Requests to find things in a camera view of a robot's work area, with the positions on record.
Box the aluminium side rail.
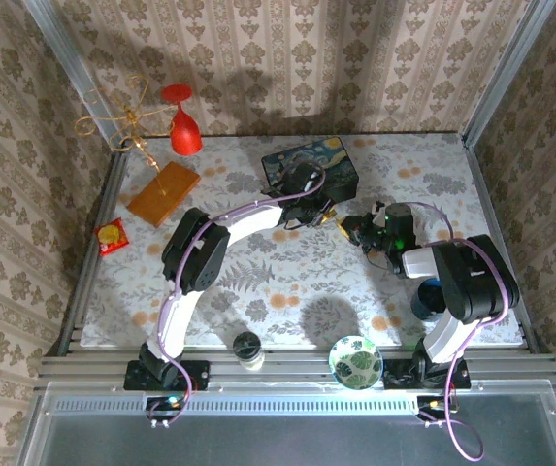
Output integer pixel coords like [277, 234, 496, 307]
[464, 140, 550, 353]
[56, 148, 131, 358]

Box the floral table mat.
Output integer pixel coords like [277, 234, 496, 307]
[79, 133, 524, 349]

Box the leaf pattern bowl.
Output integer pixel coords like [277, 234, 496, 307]
[328, 335, 385, 391]

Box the right aluminium side rail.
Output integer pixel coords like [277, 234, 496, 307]
[464, 140, 550, 353]

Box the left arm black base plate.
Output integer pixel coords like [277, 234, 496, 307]
[122, 359, 211, 392]

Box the starry night painted box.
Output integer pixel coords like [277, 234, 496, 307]
[261, 135, 360, 203]

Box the red wine glass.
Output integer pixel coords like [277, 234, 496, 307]
[160, 83, 205, 157]

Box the red snack packet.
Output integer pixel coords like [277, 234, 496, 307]
[93, 216, 131, 257]

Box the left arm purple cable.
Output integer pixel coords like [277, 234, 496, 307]
[148, 160, 328, 428]

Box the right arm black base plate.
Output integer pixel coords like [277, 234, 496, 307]
[382, 357, 473, 390]

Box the grey slotted cable duct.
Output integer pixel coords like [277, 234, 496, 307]
[44, 391, 556, 415]

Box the dark blue cup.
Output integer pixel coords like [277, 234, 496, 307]
[410, 280, 446, 322]

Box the right aluminium corner post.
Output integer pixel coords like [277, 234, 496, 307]
[461, 0, 556, 147]

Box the grey metal panel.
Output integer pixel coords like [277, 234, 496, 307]
[17, 381, 556, 466]

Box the left aluminium side rail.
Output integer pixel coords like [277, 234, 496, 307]
[56, 148, 131, 358]

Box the aluminium frame cross rail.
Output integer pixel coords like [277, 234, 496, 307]
[37, 347, 556, 392]

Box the gold wire stand wooden base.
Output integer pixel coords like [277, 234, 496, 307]
[73, 75, 203, 229]

